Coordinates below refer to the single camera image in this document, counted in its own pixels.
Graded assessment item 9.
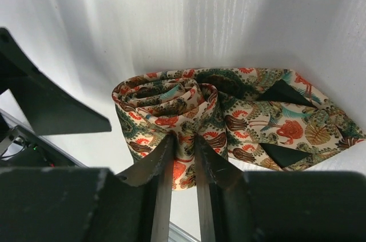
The aluminium mounting rail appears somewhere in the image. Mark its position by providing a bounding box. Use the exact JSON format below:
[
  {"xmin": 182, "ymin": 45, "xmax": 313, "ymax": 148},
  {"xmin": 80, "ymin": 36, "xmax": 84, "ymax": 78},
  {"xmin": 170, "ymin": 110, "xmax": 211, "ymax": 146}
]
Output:
[{"xmin": 168, "ymin": 222, "xmax": 200, "ymax": 242}]

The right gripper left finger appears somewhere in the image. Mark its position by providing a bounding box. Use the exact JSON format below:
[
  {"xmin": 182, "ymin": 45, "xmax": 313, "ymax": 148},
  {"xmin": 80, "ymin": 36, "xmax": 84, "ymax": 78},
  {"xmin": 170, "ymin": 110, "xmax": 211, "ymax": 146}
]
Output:
[{"xmin": 1, "ymin": 135, "xmax": 174, "ymax": 241}]

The floral patterned tie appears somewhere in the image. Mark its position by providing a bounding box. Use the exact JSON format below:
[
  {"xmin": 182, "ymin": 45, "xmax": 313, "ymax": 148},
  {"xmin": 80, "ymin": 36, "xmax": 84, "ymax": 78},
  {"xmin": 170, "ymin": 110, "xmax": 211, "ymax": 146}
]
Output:
[{"xmin": 112, "ymin": 68, "xmax": 365, "ymax": 191}]

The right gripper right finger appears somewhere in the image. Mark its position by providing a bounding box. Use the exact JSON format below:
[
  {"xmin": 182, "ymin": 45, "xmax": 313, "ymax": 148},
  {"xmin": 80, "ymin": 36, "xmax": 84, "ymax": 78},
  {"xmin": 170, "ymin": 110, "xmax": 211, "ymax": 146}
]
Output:
[{"xmin": 194, "ymin": 136, "xmax": 365, "ymax": 241}]

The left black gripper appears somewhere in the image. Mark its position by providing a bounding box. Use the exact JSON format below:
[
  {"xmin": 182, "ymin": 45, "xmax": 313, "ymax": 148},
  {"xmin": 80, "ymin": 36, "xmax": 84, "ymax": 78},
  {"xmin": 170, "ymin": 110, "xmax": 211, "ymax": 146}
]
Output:
[{"xmin": 1, "ymin": 27, "xmax": 112, "ymax": 167}]

